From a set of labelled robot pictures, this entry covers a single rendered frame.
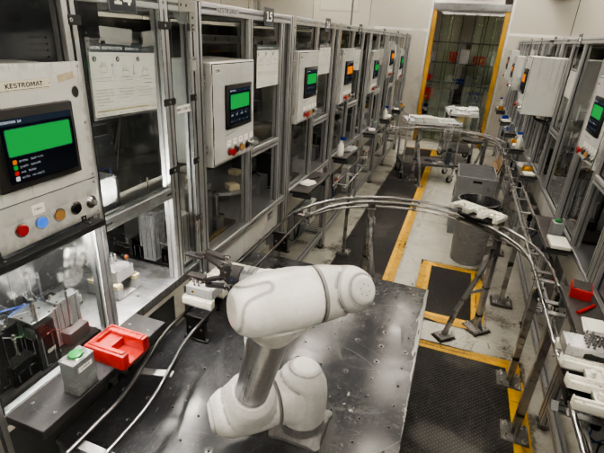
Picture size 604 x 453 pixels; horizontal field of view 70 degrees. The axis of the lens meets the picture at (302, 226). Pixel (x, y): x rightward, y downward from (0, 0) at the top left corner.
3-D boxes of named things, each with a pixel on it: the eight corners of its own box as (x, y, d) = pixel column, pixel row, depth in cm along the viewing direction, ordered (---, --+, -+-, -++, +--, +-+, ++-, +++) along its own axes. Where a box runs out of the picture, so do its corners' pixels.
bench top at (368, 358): (374, 587, 112) (376, 578, 110) (57, 448, 143) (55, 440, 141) (427, 296, 242) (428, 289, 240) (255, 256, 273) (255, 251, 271)
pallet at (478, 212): (448, 214, 316) (450, 201, 312) (458, 210, 325) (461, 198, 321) (493, 232, 291) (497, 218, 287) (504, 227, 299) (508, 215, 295)
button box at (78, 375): (79, 397, 129) (73, 366, 124) (58, 389, 131) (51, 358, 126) (99, 379, 136) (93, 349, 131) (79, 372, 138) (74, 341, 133)
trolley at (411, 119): (397, 180, 655) (407, 115, 616) (392, 169, 707) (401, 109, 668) (456, 183, 655) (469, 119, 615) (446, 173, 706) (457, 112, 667)
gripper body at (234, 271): (248, 281, 161) (226, 276, 164) (248, 262, 158) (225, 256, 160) (238, 292, 155) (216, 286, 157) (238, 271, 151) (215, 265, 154)
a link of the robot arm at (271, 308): (278, 433, 143) (211, 453, 135) (264, 386, 153) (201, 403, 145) (341, 306, 89) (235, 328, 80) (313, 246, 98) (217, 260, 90)
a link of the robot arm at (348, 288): (345, 258, 111) (297, 266, 106) (383, 255, 94) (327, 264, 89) (353, 309, 110) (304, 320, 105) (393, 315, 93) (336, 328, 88)
